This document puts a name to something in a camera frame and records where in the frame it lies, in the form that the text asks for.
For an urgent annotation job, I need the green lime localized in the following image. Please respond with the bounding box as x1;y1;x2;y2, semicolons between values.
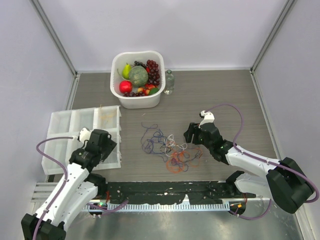
148;87;159;96

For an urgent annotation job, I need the clear plastic bottle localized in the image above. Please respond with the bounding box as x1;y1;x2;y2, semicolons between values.
163;69;175;95

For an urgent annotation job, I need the purple wire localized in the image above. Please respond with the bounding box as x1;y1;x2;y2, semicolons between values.
140;121;168;163

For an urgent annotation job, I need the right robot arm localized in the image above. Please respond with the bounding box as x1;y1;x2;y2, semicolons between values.
183;122;320;214

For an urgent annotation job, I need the green melon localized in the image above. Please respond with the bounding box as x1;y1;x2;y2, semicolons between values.
129;66;149;88

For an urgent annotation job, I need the white fruit basket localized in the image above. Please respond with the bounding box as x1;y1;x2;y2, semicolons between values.
109;50;165;109

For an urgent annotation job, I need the aluminium rail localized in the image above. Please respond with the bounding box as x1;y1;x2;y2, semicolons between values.
31;182;58;203

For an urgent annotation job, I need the blue wire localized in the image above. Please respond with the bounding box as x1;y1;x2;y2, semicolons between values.
144;129;167;155

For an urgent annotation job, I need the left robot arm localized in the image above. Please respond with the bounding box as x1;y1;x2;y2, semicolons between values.
21;127;117;240

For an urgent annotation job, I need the white wire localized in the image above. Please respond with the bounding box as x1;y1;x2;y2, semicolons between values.
98;134;123;166

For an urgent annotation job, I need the slotted cable duct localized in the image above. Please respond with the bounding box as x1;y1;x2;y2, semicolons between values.
84;201;230;213

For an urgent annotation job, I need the green pear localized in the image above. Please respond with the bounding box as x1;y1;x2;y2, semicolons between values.
122;63;132;80

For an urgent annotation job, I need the dark grape bunch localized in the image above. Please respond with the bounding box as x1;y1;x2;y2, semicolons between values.
134;61;147;69

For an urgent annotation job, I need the peach fruit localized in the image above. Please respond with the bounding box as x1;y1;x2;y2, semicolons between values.
136;84;157;96

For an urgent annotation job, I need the red apple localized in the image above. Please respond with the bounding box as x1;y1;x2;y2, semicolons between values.
119;80;133;94

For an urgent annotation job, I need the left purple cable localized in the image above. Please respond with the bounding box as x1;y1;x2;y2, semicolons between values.
32;136;130;240

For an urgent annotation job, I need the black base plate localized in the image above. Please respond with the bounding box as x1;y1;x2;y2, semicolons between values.
95;181;256;205

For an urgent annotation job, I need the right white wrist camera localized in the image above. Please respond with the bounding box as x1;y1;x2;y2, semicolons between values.
198;110;215;127

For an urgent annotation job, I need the coloured wire bundle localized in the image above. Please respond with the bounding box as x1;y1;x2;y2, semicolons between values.
159;142;203;175

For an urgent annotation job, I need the yellow wire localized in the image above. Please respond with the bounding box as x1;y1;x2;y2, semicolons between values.
98;104;118;126

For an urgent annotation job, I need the white compartment tray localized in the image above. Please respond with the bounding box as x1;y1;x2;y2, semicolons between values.
44;105;122;171

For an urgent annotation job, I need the red grape bunch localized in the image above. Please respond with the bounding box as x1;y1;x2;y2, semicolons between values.
146;59;161;86

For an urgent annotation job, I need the dark cherries front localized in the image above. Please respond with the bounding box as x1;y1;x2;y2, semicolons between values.
123;91;145;97

